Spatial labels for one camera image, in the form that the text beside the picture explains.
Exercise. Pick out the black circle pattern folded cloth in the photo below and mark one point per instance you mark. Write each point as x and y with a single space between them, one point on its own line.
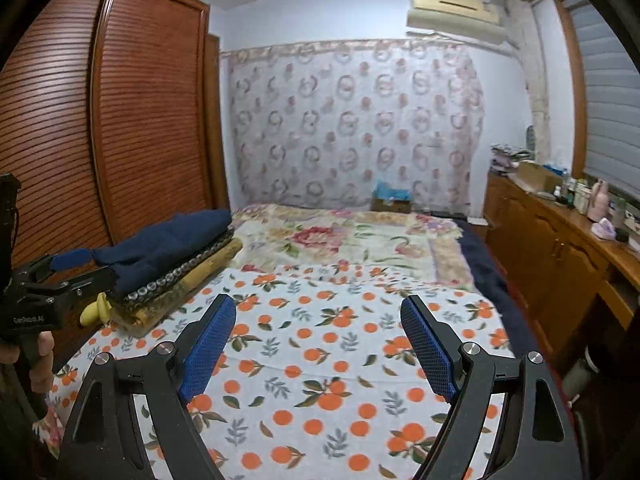
180 272

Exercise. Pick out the wooden louvered wardrobe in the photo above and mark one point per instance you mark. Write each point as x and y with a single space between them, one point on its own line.
110 120

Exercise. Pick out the navy printed t-shirt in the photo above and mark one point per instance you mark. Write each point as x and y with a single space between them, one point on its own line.
161 248

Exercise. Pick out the beige side curtain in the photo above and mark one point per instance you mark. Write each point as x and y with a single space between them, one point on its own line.
525 38

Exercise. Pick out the circle pattern sheer curtain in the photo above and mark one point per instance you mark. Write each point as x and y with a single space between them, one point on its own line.
322 124

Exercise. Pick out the cardboard box blue contents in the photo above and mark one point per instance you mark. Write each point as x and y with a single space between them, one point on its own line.
385 198

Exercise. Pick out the grey window blind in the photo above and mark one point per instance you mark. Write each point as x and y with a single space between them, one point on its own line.
612 100

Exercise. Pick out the pink tissue pack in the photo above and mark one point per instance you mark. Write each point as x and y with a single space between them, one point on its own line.
604 229

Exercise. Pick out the wooden sideboard cabinet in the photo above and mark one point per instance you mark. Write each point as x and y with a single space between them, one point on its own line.
568 283

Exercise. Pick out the gold patterned folded cloth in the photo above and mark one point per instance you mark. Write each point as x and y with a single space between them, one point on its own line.
143 317

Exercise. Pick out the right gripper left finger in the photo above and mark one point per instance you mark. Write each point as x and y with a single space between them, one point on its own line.
103 439

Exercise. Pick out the pink thermos jug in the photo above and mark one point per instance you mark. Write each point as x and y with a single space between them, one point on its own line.
598 202

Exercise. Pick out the orange print white blanket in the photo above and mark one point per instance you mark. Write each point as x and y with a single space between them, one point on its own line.
317 380

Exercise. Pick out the open cardboard box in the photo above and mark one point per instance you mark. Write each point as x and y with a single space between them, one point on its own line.
532 178

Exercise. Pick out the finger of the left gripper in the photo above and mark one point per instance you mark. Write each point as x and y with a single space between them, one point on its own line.
72 259

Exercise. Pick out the wall air conditioner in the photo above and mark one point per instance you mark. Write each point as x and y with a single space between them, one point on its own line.
475 19

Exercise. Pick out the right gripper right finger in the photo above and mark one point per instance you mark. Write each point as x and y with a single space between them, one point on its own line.
535 438

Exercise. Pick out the floral rose bedspread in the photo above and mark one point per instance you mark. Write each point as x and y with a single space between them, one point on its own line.
287 239

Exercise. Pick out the navy bed sheet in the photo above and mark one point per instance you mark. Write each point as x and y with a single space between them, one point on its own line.
492 284

